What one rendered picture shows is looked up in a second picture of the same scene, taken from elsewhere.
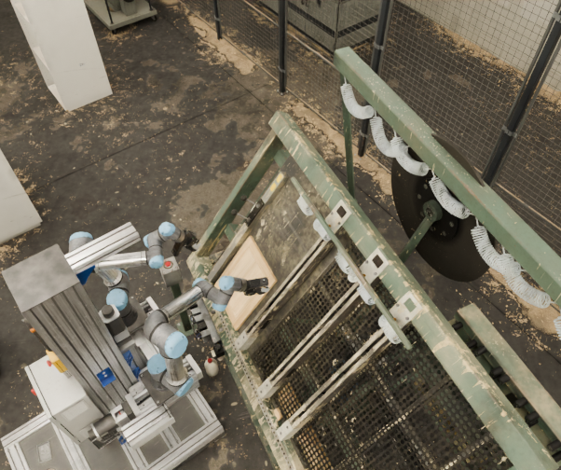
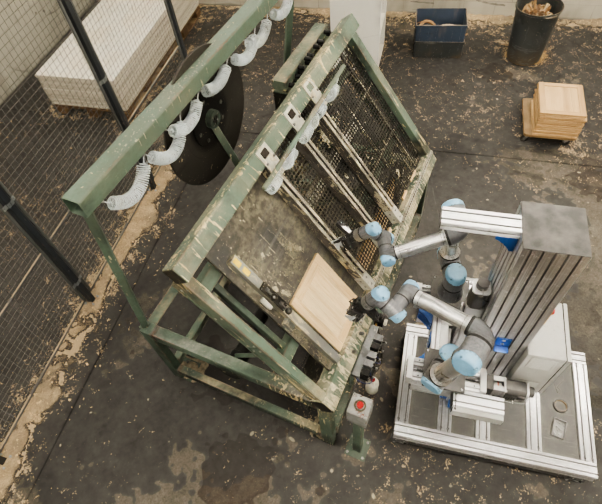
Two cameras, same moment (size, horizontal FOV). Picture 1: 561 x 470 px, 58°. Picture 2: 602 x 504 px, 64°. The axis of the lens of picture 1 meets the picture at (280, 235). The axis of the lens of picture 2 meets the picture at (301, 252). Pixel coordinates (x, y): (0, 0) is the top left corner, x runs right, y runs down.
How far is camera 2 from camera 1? 2.93 m
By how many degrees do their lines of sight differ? 63
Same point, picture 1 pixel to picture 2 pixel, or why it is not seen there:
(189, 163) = not seen: outside the picture
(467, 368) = (328, 50)
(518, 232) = (240, 19)
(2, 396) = not seen: outside the picture
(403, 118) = (165, 104)
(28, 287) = (570, 225)
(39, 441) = (559, 444)
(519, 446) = (348, 25)
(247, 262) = (312, 300)
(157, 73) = not seen: outside the picture
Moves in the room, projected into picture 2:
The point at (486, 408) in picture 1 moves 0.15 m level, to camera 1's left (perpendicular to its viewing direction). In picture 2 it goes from (340, 41) to (357, 50)
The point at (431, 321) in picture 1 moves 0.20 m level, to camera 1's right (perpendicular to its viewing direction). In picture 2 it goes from (313, 72) to (292, 58)
